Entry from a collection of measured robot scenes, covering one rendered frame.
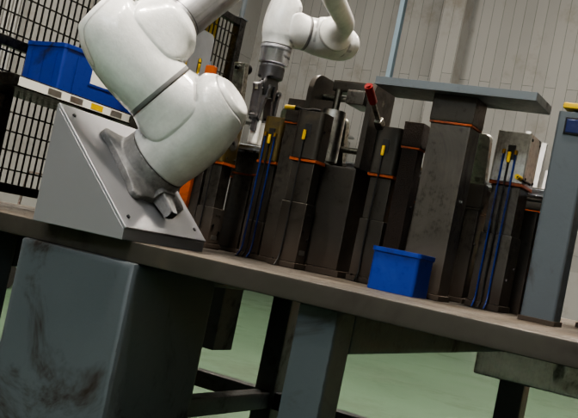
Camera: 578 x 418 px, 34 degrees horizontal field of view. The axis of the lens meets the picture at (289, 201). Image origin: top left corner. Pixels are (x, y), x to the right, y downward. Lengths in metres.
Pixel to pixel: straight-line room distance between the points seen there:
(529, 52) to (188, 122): 10.56
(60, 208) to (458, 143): 0.85
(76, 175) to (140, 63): 0.26
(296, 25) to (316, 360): 1.29
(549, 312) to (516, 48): 10.48
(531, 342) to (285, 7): 1.50
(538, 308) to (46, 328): 1.00
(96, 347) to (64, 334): 0.09
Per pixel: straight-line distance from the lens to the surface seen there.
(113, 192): 1.87
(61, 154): 1.93
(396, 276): 1.95
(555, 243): 1.99
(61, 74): 2.58
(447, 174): 2.06
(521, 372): 2.75
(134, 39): 1.91
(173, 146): 1.91
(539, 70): 12.22
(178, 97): 1.90
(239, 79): 2.58
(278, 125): 2.41
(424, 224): 2.06
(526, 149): 2.19
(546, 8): 12.44
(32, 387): 1.98
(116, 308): 1.84
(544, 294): 1.98
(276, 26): 2.71
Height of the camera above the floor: 0.76
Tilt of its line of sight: 3 degrees up
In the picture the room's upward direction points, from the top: 12 degrees clockwise
